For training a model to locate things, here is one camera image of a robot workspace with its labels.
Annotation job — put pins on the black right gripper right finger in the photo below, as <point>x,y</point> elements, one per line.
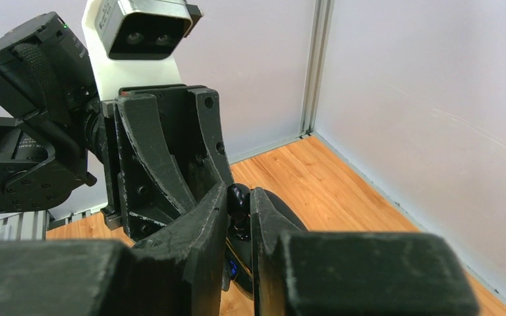
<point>298,272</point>

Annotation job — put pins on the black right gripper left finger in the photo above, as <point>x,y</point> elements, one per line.
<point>175,271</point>

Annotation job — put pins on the aluminium frame rail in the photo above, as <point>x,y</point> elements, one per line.
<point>34,225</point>

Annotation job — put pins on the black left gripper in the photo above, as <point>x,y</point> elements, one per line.
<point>165,152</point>

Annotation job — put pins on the glossy black earbud charging case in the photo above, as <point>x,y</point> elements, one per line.
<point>239,265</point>

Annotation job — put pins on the black earbud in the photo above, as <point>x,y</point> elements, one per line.
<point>238,203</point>

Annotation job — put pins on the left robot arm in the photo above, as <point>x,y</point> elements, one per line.
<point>55,117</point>

